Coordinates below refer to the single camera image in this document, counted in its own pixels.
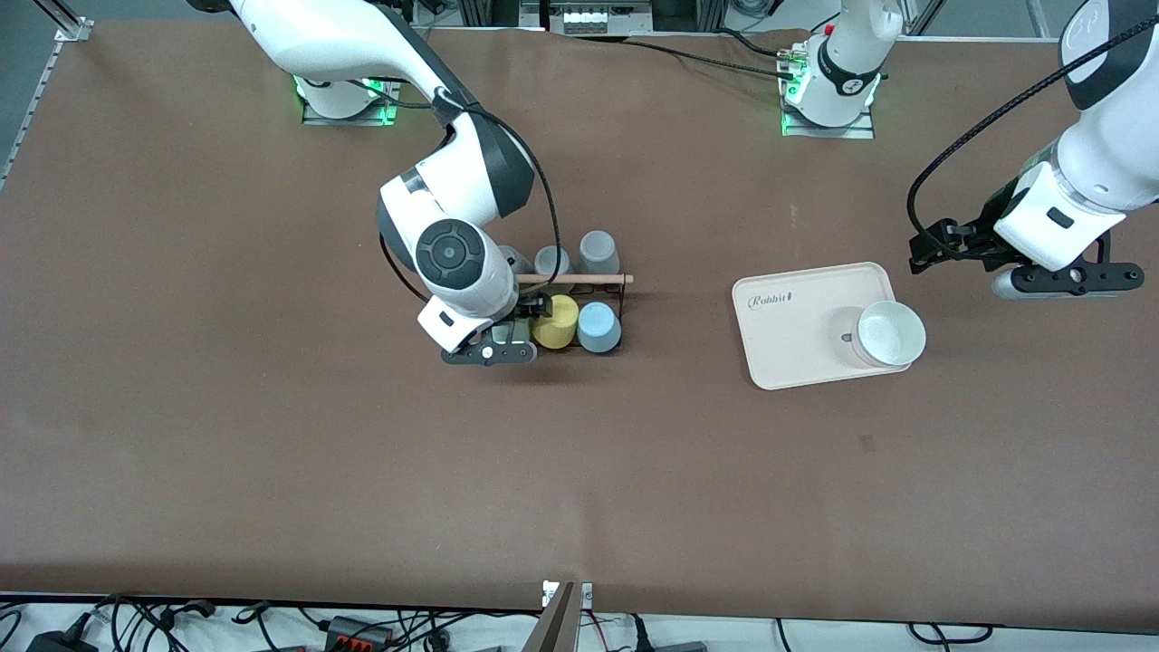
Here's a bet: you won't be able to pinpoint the black power adapter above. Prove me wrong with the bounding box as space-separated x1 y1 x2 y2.
25 628 99 652

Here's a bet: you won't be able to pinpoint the black floor cable loop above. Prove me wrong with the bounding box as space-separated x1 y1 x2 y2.
908 621 994 646

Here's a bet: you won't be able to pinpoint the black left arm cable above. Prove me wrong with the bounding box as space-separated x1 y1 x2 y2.
907 14 1159 250

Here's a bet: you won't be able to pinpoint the black cable on table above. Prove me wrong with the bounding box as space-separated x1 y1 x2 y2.
579 32 802 82

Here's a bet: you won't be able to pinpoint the white bowl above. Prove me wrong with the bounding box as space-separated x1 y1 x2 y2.
849 300 928 369

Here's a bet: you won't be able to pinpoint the beige plastic tray Rabbit print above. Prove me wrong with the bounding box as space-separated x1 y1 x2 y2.
731 262 914 392

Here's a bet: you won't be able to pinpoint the wooden camera post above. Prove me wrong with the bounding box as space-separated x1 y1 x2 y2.
522 580 580 652

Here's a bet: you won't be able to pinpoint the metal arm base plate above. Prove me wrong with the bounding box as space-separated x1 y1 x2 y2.
781 41 877 140
302 77 399 128

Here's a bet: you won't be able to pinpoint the white metal bracket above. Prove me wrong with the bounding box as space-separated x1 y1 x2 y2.
541 580 595 609

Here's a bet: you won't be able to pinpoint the aluminium profile rail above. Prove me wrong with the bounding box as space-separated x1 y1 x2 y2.
0 16 93 187

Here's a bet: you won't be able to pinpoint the light blue plastic cup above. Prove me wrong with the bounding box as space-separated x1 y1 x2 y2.
576 301 623 355

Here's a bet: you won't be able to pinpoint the yellow plastic cup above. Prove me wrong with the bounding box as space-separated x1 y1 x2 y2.
532 293 580 350

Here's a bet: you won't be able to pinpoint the black connector box orange levers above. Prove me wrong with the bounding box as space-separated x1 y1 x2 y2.
323 615 393 652

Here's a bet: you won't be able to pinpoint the black wire rack wooden bar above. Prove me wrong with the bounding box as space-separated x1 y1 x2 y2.
493 272 635 352

